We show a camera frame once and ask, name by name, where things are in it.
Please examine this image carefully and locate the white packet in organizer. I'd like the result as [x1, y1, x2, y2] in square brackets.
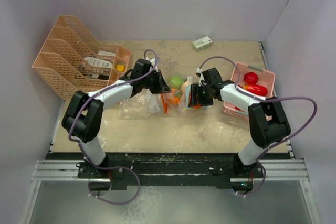
[84, 50, 116, 69]

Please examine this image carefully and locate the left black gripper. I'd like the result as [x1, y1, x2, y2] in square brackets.
[141, 70, 171, 94]

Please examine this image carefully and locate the red fake apple one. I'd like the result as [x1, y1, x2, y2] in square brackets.
[243, 72, 259, 85]

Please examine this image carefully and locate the pink perforated plastic basket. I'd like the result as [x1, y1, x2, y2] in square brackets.
[223, 62, 276, 121]

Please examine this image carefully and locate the purple cable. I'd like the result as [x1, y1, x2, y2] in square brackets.
[67, 49, 161, 205]
[196, 56, 318, 198]

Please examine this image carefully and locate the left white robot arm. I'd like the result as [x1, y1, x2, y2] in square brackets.
[61, 59, 171, 178]

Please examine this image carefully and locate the small white red box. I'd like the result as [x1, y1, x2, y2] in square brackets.
[192, 36, 213, 51]

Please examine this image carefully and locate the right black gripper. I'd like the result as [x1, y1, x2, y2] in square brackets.
[190, 83, 214, 107]

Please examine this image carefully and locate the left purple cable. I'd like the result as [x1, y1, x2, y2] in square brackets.
[67, 49, 161, 205]

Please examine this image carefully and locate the zip bag of red apples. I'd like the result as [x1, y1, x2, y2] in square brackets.
[118, 89, 167, 120]

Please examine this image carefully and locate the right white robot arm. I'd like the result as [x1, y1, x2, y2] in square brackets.
[188, 68, 291, 177]

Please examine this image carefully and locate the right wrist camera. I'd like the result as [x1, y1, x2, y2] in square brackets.
[196, 68, 206, 87]

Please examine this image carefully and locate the orange desk file organizer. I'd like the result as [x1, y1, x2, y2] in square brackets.
[32, 15, 131, 100]

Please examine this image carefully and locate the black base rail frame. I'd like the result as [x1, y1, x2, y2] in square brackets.
[31, 152, 308, 190]

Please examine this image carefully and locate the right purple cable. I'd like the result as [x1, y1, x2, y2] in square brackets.
[196, 56, 318, 198]

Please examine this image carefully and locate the zip bag of mixed fruit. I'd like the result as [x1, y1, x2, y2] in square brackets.
[164, 74, 208, 118]

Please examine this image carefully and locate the yellow eraser block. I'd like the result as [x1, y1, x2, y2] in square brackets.
[115, 64, 126, 72]

